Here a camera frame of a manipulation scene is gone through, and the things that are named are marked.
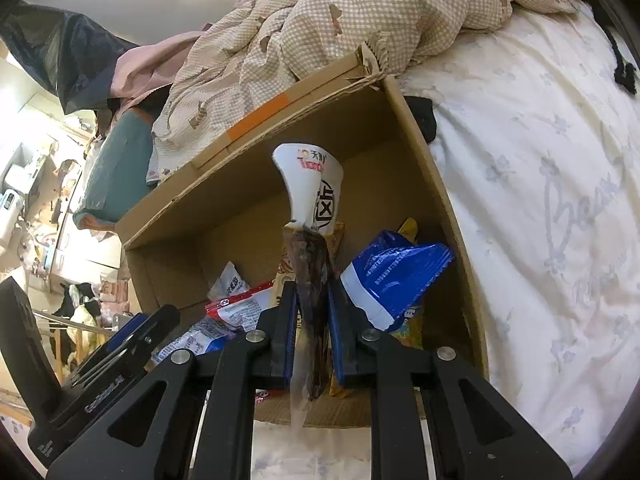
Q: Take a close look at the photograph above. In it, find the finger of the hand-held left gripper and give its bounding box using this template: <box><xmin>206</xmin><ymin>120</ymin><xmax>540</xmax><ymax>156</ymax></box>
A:
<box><xmin>65</xmin><ymin>304</ymin><xmax>181</xmax><ymax>386</ymax></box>
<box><xmin>0</xmin><ymin>276</ymin><xmax>63</xmax><ymax>428</ymax></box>

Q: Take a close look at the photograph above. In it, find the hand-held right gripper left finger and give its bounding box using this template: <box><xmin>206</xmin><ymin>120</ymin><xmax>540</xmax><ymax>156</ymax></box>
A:
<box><xmin>47</xmin><ymin>280</ymin><xmax>301</xmax><ymax>480</ymax></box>

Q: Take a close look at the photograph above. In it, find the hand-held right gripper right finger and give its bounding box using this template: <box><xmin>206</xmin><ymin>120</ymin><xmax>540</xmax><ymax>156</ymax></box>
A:
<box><xmin>326</xmin><ymin>280</ymin><xmax>573</xmax><ymax>480</ymax></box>

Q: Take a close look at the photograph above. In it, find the white blue snack bag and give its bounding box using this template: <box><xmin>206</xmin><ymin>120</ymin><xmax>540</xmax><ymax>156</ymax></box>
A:
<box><xmin>150</xmin><ymin>317</ymin><xmax>238</xmax><ymax>368</ymax></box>

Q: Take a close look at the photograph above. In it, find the red snack packet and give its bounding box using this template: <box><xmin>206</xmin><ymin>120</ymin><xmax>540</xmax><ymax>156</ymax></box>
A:
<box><xmin>205</xmin><ymin>280</ymin><xmax>276</xmax><ymax>331</ymax></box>

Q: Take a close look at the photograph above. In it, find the white packet with blue label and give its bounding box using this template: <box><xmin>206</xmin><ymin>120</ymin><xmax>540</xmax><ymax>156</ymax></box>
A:
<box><xmin>207</xmin><ymin>261</ymin><xmax>251</xmax><ymax>303</ymax></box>

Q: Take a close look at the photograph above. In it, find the blue snack packet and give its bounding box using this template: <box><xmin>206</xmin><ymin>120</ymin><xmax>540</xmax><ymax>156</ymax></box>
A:
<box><xmin>340</xmin><ymin>230</ymin><xmax>456</xmax><ymax>333</ymax></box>

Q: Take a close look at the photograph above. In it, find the yellow snack bag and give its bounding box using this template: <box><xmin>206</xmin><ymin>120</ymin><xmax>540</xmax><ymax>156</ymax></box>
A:
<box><xmin>387</xmin><ymin>217</ymin><xmax>426</xmax><ymax>351</ymax></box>

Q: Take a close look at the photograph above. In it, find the white packet with black circle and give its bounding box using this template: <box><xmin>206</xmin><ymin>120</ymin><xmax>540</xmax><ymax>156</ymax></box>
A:
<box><xmin>271</xmin><ymin>142</ymin><xmax>346</xmax><ymax>428</ymax></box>

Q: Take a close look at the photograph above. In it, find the brown cardboard box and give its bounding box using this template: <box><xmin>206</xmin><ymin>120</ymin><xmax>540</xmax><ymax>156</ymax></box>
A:
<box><xmin>116</xmin><ymin>42</ymin><xmax>490</xmax><ymax>428</ymax></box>

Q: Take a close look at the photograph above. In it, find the white water heater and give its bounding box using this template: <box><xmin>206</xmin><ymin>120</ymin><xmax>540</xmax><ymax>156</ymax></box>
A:
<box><xmin>0</xmin><ymin>187</ymin><xmax>25</xmax><ymax>213</ymax></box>

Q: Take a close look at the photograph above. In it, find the small black cloth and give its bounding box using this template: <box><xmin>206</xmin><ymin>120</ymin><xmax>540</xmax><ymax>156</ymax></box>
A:
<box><xmin>404</xmin><ymin>95</ymin><xmax>438</xmax><ymax>143</ymax></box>

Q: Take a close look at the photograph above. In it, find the pink cloth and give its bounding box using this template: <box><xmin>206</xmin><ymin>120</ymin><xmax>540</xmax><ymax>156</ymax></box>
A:
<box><xmin>109</xmin><ymin>30</ymin><xmax>211</xmax><ymax>111</ymax></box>

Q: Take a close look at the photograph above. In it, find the dark hanging jacket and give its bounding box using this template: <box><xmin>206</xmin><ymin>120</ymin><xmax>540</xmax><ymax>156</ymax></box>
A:
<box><xmin>0</xmin><ymin>2</ymin><xmax>141</xmax><ymax>116</ymax></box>

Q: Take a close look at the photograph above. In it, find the beige checked quilt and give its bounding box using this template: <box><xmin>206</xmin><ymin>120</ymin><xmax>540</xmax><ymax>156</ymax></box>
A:
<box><xmin>147</xmin><ymin>0</ymin><xmax>576</xmax><ymax>186</ymax></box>

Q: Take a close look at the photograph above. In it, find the black knit cloth with cord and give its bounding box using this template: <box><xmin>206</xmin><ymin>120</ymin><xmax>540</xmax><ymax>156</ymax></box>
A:
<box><xmin>602</xmin><ymin>25</ymin><xmax>638</xmax><ymax>96</ymax></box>

